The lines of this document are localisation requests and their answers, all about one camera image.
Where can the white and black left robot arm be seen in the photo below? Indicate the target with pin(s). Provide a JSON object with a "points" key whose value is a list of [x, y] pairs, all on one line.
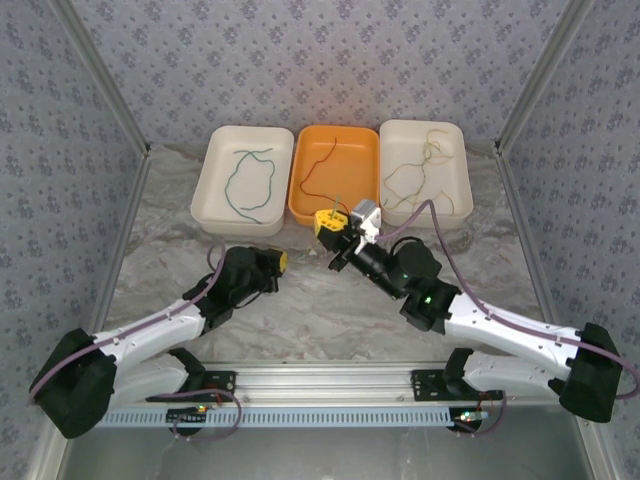
{"points": [[145, 330]]}

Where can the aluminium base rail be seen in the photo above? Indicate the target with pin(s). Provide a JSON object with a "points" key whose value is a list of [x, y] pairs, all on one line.
{"points": [[325, 380]]}

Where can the aluminium frame side bar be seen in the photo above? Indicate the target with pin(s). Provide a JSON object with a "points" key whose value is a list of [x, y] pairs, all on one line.
{"points": [[125, 225], [520, 215]]}

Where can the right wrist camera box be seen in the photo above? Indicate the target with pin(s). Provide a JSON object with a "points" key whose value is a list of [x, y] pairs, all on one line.
{"points": [[367, 217]]}

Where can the orange plastic tray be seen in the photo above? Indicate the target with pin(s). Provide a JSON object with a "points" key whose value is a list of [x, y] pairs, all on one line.
{"points": [[350, 170]]}

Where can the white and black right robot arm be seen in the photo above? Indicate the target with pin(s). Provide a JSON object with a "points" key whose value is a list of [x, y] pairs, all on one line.
{"points": [[515, 330]]}

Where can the small black circuit board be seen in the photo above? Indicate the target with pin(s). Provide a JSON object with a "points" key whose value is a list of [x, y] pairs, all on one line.
{"points": [[470, 419], [187, 416]]}

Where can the aluminium frame post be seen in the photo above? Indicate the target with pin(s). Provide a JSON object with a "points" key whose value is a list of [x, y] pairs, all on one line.
{"points": [[105, 80], [540, 75]]}

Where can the white plastic tray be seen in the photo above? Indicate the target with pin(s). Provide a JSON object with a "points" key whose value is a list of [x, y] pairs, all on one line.
{"points": [[250, 185], [400, 145]]}

